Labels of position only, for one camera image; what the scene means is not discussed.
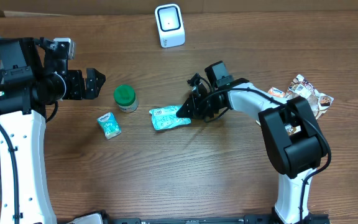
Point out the teal flushable wipes pack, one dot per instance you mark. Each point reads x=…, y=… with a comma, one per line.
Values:
x=166, y=118

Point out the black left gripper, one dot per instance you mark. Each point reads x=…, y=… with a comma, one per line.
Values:
x=80, y=92

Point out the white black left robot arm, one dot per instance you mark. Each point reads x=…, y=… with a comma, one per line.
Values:
x=34, y=74

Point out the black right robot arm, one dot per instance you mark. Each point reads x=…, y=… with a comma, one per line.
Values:
x=295, y=145

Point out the beige snack bag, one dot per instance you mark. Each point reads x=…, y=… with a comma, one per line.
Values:
x=319, y=102

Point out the green Kleenex Play tissue pack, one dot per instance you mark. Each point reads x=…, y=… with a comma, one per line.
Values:
x=109, y=125

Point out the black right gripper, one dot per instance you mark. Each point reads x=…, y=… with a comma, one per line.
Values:
x=193, y=104

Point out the orange Kleenex tissue pack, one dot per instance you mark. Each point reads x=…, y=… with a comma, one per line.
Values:
x=276, y=92

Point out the green lidded jar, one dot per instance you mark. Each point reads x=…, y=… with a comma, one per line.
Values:
x=126, y=98

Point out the white barcode scanner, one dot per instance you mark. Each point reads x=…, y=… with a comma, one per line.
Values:
x=170, y=26

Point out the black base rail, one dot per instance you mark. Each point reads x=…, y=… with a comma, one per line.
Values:
x=102, y=217

